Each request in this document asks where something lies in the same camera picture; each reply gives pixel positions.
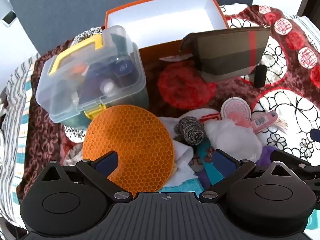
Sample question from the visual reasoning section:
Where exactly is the dark blue round bottle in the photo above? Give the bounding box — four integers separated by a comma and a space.
114, 55, 139, 87

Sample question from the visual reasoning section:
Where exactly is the red patterned blanket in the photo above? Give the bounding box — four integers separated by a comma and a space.
16, 4, 320, 200

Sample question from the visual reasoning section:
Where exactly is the dark grey padded headboard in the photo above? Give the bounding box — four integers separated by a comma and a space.
6, 0, 253, 55

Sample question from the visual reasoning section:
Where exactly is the white cotton wad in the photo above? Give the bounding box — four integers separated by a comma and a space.
204, 120, 263, 163

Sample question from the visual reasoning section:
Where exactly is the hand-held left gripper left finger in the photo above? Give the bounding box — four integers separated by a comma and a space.
41, 151, 133, 203

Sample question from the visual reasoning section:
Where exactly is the steel wool scrubber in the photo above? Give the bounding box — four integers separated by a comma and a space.
174, 116, 205, 145

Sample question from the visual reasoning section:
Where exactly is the brown plaid pouch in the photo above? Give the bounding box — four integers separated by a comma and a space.
179, 26, 272, 83

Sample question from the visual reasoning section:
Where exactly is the clear plastic storage box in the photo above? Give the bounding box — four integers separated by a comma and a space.
35, 25, 150, 130

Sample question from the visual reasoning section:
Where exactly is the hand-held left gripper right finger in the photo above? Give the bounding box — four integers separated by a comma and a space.
199, 149, 290, 203

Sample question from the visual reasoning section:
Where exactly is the teal printed cloth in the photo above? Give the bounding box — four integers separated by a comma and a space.
190, 145, 225, 188

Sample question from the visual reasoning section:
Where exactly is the white round bottle cap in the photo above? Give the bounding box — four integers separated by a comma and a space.
100, 78, 116, 96

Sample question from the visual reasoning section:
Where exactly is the orange honeycomb silicone trivet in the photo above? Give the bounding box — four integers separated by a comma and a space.
82, 104, 174, 193

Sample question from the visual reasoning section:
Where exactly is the white towel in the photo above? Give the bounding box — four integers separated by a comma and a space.
156, 115, 200, 188

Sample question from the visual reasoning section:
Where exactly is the black foam cylinder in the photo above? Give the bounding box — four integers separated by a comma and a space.
254, 64, 267, 88

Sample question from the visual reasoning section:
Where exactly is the orange cardboard box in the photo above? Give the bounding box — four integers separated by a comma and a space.
104, 0, 229, 64

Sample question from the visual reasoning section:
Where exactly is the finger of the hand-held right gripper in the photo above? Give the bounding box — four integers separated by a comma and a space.
270, 149, 320, 188
309, 128, 320, 143

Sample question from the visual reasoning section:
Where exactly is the pink pad packet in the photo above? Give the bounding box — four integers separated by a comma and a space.
251, 110, 278, 133

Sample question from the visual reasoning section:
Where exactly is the striped bed sheet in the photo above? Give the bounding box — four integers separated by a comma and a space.
0, 12, 320, 230

